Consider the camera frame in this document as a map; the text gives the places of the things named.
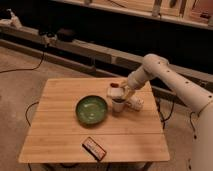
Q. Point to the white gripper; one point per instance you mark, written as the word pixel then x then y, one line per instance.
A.
pixel 135 81

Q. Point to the white object on ledge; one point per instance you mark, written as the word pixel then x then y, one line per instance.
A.
pixel 13 21

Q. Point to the white sponge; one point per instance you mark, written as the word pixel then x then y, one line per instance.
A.
pixel 115 93

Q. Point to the red brown object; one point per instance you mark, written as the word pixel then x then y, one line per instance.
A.
pixel 114 85

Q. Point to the wooden table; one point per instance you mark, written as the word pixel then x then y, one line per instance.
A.
pixel 55 135

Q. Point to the black device on ledge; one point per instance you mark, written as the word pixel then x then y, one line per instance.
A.
pixel 66 35

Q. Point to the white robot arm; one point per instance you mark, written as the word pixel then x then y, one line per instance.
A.
pixel 198 99

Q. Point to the green bowl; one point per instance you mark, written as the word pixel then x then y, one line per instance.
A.
pixel 91 110

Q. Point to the black and red box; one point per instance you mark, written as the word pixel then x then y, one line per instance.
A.
pixel 92 147

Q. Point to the white patterned box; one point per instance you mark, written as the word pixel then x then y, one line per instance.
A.
pixel 135 103

